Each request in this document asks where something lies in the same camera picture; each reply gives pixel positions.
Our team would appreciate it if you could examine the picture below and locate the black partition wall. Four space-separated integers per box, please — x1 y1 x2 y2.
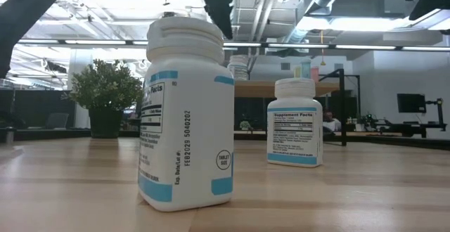
0 89 77 131

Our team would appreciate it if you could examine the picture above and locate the leafy green potted plant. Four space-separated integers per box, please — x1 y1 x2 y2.
63 58 144 140

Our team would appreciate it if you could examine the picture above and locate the wooden shelf with black legs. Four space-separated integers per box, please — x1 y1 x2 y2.
233 68 361 148

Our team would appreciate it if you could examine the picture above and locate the grey metal cylinder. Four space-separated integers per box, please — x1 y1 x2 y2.
4 126 17 145

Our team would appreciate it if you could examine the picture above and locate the yellow hanging cord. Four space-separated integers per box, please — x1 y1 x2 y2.
319 30 326 67

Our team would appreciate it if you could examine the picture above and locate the small teal medicine bottle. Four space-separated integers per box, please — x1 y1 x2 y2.
300 58 312 79

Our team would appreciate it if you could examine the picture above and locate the black background desk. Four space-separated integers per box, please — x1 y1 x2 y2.
372 119 448 138

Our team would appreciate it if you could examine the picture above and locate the black background monitor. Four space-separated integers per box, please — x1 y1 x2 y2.
397 93 427 114

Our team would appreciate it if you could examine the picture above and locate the grey office chair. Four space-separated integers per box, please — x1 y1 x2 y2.
44 112 70 130

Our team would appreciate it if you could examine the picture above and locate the ceiling light strip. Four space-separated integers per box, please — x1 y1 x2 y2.
335 44 397 51
65 40 127 46
267 43 330 49
401 46 450 52

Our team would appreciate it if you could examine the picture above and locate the person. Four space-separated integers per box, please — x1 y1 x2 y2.
322 110 342 133

